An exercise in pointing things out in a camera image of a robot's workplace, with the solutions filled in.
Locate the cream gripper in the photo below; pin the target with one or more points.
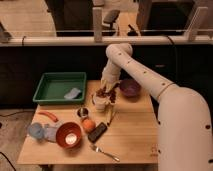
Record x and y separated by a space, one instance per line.
109 81

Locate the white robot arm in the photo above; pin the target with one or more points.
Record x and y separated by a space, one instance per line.
185 136

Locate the white paper cup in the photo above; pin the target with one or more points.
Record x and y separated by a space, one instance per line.
100 103

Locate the small metal cup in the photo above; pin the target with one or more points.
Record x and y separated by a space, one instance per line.
82 112

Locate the purple bowl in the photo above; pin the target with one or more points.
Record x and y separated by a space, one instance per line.
129 88

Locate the yellow banana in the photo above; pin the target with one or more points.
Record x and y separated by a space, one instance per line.
110 114

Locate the light blue cloth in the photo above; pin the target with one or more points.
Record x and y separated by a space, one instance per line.
72 94

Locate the orange fruit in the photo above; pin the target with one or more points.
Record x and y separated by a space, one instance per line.
88 125

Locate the green plastic tray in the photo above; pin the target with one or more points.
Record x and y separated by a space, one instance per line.
54 85

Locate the black rectangular block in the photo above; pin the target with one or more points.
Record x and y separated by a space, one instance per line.
97 132

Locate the wooden table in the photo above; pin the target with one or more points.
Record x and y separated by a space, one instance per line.
131 136

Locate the black office chair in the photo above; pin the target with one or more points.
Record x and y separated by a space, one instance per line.
108 22

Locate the orange carrot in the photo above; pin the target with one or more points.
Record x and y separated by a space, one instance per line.
49 115

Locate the red bowl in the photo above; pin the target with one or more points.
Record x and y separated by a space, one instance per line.
68 135

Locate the silver fork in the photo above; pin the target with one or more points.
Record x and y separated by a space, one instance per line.
98 150

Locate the white plastic container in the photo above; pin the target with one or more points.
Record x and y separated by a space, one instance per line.
50 131

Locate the white railing bar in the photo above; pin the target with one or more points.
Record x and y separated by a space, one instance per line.
90 41

